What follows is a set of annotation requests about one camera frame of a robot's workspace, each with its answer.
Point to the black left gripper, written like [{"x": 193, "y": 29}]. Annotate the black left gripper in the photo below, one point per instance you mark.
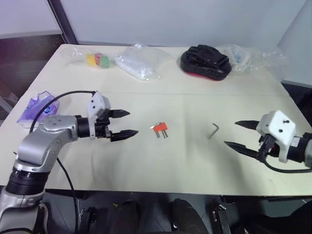
[{"x": 102, "y": 129}]

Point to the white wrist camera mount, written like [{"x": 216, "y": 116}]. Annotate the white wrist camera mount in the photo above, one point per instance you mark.
[
  {"x": 97, "y": 104},
  {"x": 278, "y": 131}
]

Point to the clear bag with white contents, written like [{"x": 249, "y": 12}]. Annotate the clear bag with white contents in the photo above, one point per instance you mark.
[{"x": 140, "y": 61}]

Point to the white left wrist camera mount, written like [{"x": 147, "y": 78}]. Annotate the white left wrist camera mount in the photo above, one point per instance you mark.
[{"x": 97, "y": 104}]

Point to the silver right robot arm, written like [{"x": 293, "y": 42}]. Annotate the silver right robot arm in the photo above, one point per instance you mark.
[{"x": 304, "y": 148}]

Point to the red plug with prongs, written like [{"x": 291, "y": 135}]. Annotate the red plug with prongs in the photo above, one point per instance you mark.
[{"x": 160, "y": 128}]

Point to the small clear plastic wrapper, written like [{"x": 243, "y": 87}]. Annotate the small clear plastic wrapper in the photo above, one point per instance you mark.
[{"x": 74, "y": 54}]

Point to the metal hex key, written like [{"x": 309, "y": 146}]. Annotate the metal hex key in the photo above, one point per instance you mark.
[{"x": 214, "y": 130}]

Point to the black and red gloves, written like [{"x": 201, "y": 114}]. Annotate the black and red gloves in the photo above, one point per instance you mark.
[{"x": 207, "y": 62}]

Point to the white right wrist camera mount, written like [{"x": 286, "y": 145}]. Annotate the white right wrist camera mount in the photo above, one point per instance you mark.
[{"x": 278, "y": 131}]

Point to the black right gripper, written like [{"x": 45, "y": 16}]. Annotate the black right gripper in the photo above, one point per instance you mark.
[{"x": 266, "y": 146}]

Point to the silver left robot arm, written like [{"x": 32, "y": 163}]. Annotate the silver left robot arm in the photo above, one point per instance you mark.
[{"x": 46, "y": 136}]

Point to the purple plastic bag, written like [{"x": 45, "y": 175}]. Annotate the purple plastic bag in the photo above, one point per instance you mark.
[{"x": 39, "y": 109}]

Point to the bag of coloured rings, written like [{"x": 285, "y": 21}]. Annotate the bag of coloured rings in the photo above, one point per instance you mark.
[{"x": 98, "y": 60}]

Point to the crumpled clear plastic bag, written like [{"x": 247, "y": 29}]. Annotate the crumpled clear plastic bag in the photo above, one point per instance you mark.
[{"x": 276, "y": 59}]

